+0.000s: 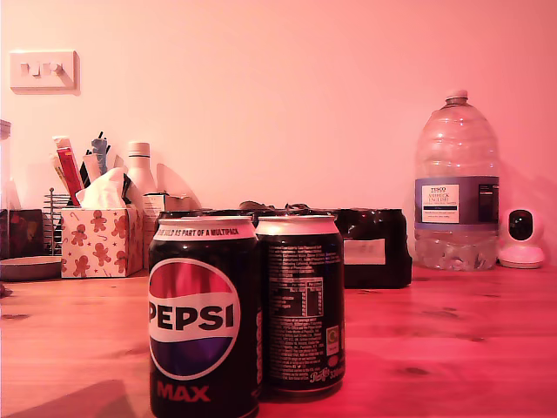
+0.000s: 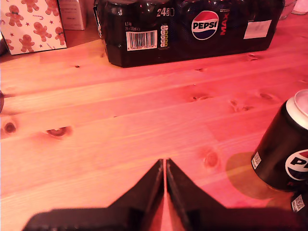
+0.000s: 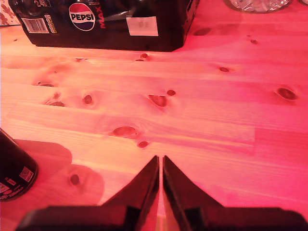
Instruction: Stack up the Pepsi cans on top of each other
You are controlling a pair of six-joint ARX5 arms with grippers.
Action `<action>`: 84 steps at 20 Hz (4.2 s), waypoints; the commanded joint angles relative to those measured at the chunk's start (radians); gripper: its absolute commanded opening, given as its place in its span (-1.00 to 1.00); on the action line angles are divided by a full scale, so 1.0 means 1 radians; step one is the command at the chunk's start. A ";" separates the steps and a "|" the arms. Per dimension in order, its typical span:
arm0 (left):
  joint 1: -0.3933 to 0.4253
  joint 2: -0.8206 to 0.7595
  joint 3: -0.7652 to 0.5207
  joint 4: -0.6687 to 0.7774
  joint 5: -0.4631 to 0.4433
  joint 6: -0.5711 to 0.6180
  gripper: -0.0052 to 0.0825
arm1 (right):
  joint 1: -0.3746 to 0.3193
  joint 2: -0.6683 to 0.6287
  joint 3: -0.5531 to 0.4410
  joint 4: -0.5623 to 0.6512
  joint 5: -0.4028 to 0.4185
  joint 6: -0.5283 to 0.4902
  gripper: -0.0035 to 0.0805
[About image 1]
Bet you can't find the small white round camera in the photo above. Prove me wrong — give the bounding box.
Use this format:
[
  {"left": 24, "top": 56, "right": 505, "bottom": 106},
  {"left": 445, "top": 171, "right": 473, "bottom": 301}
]
[{"left": 498, "top": 207, "right": 547, "bottom": 270}]

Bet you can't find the black Pepsi Max multipack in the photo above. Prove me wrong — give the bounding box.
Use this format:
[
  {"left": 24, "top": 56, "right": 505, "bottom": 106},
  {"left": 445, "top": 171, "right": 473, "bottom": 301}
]
[{"left": 151, "top": 200, "right": 413, "bottom": 289}]

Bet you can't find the wire basket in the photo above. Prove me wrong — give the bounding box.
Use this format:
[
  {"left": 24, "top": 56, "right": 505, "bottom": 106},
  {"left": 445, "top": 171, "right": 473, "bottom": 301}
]
[{"left": 42, "top": 186, "right": 73, "bottom": 257}]

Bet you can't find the white paper tissue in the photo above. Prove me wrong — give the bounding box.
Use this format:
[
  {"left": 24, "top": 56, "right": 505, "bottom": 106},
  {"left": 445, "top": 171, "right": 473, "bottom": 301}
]
[{"left": 76, "top": 167, "right": 131, "bottom": 210}]

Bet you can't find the gingerbread print tissue box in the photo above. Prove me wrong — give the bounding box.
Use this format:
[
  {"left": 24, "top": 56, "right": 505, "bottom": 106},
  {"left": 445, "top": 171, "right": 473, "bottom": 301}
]
[{"left": 60, "top": 206, "right": 144, "bottom": 279}]

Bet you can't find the large clear water bottle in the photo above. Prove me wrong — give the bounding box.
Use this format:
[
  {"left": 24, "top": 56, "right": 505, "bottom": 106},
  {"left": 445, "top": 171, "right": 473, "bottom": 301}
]
[{"left": 413, "top": 89, "right": 501, "bottom": 272}]

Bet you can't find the white wall light switch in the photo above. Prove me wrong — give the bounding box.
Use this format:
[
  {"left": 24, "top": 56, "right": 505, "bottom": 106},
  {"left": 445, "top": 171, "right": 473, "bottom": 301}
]
[{"left": 9, "top": 49, "right": 82, "bottom": 96}]

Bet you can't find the white sachet with black stripes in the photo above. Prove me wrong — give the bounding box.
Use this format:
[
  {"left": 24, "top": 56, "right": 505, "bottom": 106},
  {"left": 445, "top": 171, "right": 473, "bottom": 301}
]
[{"left": 80, "top": 152, "right": 104, "bottom": 189}]

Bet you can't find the grey shallow bowl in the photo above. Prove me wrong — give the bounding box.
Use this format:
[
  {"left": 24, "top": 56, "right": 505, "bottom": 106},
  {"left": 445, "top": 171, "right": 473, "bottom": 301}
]
[{"left": 0, "top": 255, "right": 63, "bottom": 282}]

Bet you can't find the white bottle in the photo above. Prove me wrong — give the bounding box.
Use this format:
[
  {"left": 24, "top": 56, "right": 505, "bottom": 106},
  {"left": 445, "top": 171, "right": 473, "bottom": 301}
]
[{"left": 125, "top": 141, "right": 160, "bottom": 197}]

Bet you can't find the dark square box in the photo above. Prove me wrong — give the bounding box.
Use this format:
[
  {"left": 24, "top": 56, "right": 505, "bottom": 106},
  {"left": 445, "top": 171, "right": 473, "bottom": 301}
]
[{"left": 0, "top": 208, "right": 47, "bottom": 261}]

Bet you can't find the white labelled carton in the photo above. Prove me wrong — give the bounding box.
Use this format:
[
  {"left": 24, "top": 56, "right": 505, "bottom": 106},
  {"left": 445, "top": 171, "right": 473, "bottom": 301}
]
[{"left": 142, "top": 192, "right": 169, "bottom": 270}]

